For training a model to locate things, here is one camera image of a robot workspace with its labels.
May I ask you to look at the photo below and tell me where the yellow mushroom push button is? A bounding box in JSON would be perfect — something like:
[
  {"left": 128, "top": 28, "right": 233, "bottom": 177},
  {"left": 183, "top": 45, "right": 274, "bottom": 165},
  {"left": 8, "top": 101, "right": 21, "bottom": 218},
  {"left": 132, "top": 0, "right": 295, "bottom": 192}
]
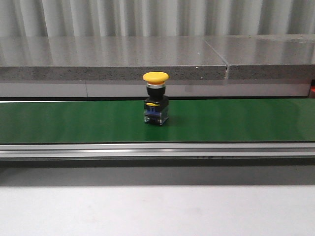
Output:
[{"left": 143, "top": 71, "right": 169, "bottom": 125}]

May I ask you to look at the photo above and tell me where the grey stone counter slab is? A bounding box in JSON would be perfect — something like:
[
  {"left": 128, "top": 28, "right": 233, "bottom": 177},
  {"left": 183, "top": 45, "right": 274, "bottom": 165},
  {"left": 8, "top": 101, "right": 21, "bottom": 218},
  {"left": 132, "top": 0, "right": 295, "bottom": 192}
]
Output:
[{"left": 0, "top": 34, "right": 315, "bottom": 82}]

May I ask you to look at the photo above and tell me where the green conveyor belt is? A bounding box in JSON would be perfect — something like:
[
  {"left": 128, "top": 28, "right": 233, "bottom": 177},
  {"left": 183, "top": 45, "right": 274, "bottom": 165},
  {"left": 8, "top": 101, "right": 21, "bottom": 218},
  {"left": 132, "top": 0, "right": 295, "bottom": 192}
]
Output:
[{"left": 0, "top": 98, "right": 315, "bottom": 168}]

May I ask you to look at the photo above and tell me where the red plastic tray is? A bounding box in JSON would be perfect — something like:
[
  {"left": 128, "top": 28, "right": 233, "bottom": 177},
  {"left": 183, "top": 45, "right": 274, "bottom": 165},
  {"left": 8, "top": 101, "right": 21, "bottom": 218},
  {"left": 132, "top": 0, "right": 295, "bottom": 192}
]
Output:
[{"left": 309, "top": 86, "right": 315, "bottom": 98}]

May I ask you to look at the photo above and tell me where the white corrugated curtain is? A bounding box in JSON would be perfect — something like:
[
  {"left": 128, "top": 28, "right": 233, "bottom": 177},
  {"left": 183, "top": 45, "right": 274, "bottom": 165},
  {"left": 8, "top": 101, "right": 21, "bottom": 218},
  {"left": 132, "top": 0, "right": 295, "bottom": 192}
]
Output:
[{"left": 0, "top": 0, "right": 315, "bottom": 37}]

